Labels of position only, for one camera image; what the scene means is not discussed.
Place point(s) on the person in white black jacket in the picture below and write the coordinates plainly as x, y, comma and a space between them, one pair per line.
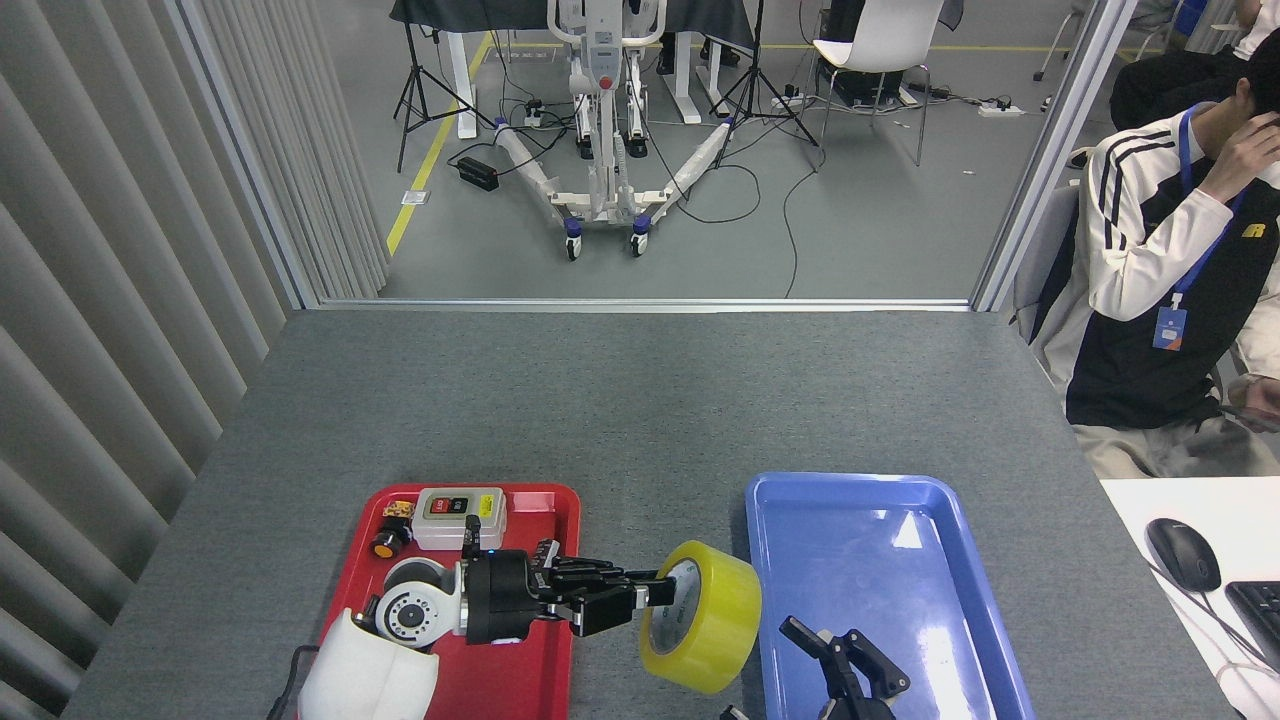
1140, 300

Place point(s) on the black keyboard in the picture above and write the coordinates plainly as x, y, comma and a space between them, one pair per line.
1258, 620

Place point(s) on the blue plastic tray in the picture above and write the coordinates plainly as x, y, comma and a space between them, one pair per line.
900, 570

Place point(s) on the black computer mouse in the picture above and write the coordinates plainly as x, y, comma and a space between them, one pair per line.
1183, 555

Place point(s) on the white stand on wheels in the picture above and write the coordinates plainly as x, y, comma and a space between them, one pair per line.
605, 150

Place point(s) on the black box on floor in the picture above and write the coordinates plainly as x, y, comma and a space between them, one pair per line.
478, 173

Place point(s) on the grey chair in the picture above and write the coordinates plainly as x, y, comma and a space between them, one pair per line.
1045, 250

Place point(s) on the white power strip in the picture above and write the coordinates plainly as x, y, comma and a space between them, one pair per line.
1000, 110

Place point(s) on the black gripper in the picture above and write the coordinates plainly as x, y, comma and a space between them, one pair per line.
855, 708
500, 600

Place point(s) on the small black silver component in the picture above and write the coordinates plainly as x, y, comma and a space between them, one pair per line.
548, 550

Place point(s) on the grey switch box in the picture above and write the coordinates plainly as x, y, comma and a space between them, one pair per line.
450, 520

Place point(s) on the person in dark clothes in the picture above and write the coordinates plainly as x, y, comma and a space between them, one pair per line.
1170, 85

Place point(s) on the red plastic tray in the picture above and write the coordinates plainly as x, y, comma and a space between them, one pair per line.
545, 680

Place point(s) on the person's right hand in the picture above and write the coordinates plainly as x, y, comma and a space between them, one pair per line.
1240, 150

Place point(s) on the person's left hand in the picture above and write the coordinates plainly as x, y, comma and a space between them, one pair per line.
1262, 402

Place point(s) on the white chair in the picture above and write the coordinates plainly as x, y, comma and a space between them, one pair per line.
880, 40

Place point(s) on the yellow tape roll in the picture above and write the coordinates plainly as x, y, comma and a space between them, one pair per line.
715, 620

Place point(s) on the silver post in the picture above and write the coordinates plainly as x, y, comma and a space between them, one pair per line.
1050, 150

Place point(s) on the black tripod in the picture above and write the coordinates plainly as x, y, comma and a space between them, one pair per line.
757, 90
430, 90

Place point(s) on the silver table rail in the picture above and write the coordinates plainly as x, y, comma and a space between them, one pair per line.
640, 304

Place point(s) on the black orange push button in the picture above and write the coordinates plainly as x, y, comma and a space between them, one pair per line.
388, 540

